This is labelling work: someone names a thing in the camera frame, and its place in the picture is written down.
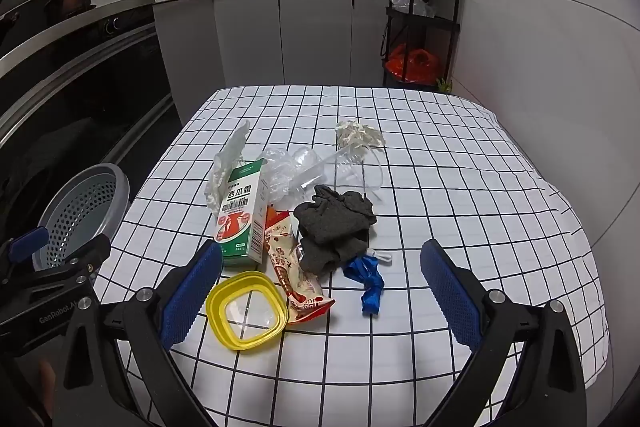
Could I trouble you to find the crumpled clear plastic bag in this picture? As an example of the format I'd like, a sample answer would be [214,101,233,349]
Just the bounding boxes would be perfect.
[258,146,320,206]

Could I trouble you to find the crumpled cream paper wad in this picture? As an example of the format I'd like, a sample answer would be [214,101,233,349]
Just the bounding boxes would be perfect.
[335,120,385,158]

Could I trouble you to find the blue ribbon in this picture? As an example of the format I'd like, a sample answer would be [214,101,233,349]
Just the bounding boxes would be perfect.
[343,255,384,315]

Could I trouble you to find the white black checked tablecloth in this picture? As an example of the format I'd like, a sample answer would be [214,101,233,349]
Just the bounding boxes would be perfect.
[96,86,608,426]

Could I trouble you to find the black metal shelf rack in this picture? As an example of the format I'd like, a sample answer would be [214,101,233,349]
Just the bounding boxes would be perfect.
[381,0,461,93]

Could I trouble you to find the clear plastic cup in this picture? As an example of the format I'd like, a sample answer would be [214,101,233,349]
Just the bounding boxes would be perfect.
[288,145,384,198]

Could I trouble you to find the white crumpled plastic glove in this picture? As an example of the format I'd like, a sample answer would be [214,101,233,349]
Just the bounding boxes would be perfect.
[204,120,250,217]

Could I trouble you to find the person's left hand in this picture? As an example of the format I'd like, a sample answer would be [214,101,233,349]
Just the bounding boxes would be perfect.
[38,359,55,415]

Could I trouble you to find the yellow square plastic lid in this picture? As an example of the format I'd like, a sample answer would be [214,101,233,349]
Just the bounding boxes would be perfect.
[205,271,288,351]

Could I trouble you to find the clear plastic bag on shelf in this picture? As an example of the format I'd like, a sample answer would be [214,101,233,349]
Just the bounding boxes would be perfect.
[390,0,436,18]

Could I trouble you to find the red beige snack wrapper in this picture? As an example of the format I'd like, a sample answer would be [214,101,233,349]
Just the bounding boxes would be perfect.
[264,206,335,324]

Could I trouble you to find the red plastic bag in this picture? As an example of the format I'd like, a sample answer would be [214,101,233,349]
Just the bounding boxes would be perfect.
[384,43,444,86]

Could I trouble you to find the grey perforated trash basket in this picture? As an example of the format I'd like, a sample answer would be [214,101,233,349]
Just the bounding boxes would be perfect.
[32,162,129,271]

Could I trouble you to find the green white medicine box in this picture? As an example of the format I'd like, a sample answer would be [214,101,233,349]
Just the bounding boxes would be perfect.
[214,159,268,267]

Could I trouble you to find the grey kitchen cabinets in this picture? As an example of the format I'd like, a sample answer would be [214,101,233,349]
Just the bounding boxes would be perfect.
[153,0,388,121]

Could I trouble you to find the dark grey cloth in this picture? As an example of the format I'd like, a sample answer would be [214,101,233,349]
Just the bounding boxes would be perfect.
[294,184,376,275]

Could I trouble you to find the black built-in oven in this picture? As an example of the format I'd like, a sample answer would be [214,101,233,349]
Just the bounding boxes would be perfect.
[1,0,180,233]

